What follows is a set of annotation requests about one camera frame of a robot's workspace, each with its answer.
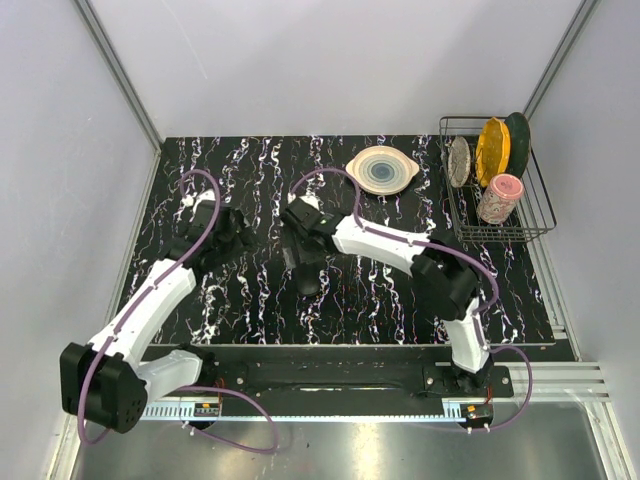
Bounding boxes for beige plate blue rings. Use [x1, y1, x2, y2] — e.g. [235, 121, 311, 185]
[345, 145, 420, 196]

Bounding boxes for grey speckled plate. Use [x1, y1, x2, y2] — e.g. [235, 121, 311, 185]
[447, 136, 471, 188]

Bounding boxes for dark green plate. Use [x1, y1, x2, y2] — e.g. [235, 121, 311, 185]
[504, 112, 531, 178]

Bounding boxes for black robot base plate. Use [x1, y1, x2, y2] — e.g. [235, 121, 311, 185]
[144, 343, 515, 419]

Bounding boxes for black wire dish rack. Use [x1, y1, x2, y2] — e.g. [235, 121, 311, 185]
[438, 115, 557, 243]

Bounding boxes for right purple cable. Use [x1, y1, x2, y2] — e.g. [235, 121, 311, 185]
[288, 167, 535, 434]

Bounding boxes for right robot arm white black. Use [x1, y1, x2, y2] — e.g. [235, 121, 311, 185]
[280, 198, 493, 397]

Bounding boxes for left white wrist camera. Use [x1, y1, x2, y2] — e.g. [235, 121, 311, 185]
[181, 189, 216, 211]

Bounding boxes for purple cable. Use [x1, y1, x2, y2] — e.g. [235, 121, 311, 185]
[79, 169, 279, 455]
[288, 167, 535, 434]

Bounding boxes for pink patterned cup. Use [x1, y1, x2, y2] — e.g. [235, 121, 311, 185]
[477, 173, 524, 225]

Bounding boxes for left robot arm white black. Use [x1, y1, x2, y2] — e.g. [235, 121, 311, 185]
[59, 197, 255, 433]

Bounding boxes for yellow scalloped plate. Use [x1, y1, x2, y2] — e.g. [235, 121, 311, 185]
[475, 117, 511, 188]

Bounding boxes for black marble pattern mat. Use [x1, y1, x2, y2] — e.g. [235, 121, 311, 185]
[99, 135, 557, 347]

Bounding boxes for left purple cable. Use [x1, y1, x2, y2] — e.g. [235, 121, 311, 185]
[79, 169, 279, 455]

